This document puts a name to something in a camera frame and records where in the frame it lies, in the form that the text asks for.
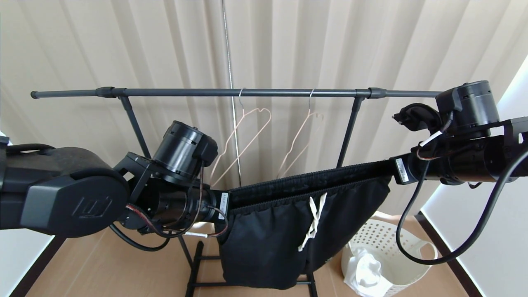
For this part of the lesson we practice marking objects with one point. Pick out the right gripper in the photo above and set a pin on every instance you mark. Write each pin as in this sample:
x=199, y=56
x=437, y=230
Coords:
x=453, y=169

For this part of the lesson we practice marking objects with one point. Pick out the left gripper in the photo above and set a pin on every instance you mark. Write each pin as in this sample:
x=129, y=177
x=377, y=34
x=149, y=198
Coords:
x=177, y=204

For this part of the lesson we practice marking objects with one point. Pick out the black shorts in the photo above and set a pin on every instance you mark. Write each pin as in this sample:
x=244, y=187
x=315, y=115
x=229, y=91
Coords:
x=268, y=247

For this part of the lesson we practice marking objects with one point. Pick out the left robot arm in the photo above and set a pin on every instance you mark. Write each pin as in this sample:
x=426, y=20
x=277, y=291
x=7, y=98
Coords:
x=62, y=194

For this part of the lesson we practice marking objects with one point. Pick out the white laundry basket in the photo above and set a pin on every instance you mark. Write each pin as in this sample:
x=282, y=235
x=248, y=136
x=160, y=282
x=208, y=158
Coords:
x=383, y=235

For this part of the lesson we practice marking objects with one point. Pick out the black clothes rack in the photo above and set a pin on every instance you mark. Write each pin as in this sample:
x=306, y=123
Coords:
x=165, y=92

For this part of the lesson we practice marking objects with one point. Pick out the pink clothes hanger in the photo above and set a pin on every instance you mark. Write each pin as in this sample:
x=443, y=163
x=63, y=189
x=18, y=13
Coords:
x=240, y=99
x=310, y=101

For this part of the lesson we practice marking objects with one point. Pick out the white garment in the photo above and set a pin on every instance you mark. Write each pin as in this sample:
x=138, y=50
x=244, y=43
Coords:
x=367, y=272

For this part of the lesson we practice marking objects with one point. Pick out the silver curtain wand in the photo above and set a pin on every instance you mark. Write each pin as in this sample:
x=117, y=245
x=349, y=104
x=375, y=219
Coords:
x=229, y=62

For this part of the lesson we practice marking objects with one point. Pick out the beige curtain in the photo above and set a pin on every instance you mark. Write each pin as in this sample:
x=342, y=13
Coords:
x=330, y=41

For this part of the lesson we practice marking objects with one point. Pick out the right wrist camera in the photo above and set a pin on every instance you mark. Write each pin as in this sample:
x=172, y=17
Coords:
x=416, y=117

